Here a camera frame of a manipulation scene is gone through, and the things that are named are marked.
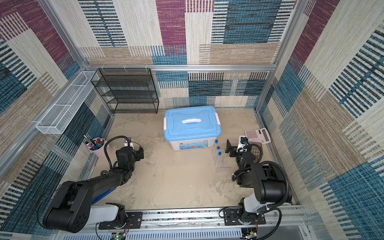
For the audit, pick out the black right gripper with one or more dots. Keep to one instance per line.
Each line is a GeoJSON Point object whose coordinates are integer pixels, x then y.
{"type": "Point", "coordinates": [233, 149]}

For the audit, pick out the white plastic storage box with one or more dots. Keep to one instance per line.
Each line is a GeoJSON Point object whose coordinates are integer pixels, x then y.
{"type": "Point", "coordinates": [193, 144]}

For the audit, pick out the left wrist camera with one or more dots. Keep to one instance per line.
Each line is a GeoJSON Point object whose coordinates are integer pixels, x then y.
{"type": "Point", "coordinates": [128, 142]}

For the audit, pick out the blue black device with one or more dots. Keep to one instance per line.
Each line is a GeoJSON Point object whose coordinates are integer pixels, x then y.
{"type": "Point", "coordinates": [101, 196]}

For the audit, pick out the aluminium front rail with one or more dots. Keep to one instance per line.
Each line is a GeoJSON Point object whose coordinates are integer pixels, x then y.
{"type": "Point", "coordinates": [290, 222]}

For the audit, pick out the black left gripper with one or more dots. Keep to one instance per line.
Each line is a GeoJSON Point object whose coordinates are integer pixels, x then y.
{"type": "Point", "coordinates": [138, 154]}

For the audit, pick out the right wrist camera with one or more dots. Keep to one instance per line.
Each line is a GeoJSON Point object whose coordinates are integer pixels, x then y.
{"type": "Point", "coordinates": [243, 142]}

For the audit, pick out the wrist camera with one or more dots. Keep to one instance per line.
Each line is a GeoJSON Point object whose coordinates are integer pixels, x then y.
{"type": "Point", "coordinates": [128, 142]}
{"type": "Point", "coordinates": [243, 142]}

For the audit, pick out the black wire shelf rack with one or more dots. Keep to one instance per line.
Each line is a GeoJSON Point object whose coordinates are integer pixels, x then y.
{"type": "Point", "coordinates": [126, 91]}

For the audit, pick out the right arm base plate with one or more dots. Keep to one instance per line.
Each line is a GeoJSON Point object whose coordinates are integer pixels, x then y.
{"type": "Point", "coordinates": [234, 217]}

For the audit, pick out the white mesh wall basket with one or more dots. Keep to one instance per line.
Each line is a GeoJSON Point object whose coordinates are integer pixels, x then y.
{"type": "Point", "coordinates": [62, 112]}

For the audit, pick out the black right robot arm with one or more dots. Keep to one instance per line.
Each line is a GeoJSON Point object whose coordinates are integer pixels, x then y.
{"type": "Point", "coordinates": [268, 180]}

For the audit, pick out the blue-capped test tube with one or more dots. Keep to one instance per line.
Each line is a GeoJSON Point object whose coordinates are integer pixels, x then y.
{"type": "Point", "coordinates": [217, 151]}
{"type": "Point", "coordinates": [218, 160]}
{"type": "Point", "coordinates": [215, 144]}

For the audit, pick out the brown slotted scoop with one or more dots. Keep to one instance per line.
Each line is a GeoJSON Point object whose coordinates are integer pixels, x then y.
{"type": "Point", "coordinates": [257, 150]}

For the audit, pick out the clear test tube rack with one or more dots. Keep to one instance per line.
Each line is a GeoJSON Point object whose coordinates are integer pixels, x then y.
{"type": "Point", "coordinates": [225, 166]}

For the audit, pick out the pink calculator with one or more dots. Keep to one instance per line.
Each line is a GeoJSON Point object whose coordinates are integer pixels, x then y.
{"type": "Point", "coordinates": [258, 136]}

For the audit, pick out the blue plastic box lid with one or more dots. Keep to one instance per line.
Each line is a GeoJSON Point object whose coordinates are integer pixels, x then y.
{"type": "Point", "coordinates": [191, 123]}

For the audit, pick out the pink pen cup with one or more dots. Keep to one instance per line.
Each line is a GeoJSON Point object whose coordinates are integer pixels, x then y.
{"type": "Point", "coordinates": [96, 146]}

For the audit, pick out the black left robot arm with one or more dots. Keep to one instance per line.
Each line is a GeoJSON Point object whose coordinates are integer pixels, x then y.
{"type": "Point", "coordinates": [71, 208]}

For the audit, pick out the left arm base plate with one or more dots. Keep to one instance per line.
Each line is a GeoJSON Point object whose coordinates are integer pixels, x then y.
{"type": "Point", "coordinates": [131, 220]}

